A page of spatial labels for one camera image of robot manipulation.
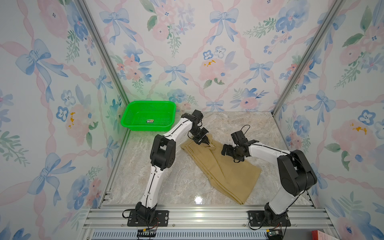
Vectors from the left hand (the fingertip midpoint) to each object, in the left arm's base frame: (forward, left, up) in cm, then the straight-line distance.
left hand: (214, 141), depth 92 cm
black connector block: (-46, +36, -13) cm, 60 cm away
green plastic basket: (+30, +48, -8) cm, 57 cm away
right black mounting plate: (-40, -20, -8) cm, 45 cm away
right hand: (-4, -10, -8) cm, 13 cm away
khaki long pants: (-19, -12, -9) cm, 25 cm away
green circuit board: (-46, -27, -12) cm, 55 cm away
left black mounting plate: (-40, +28, -8) cm, 50 cm away
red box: (-46, -44, -6) cm, 64 cm away
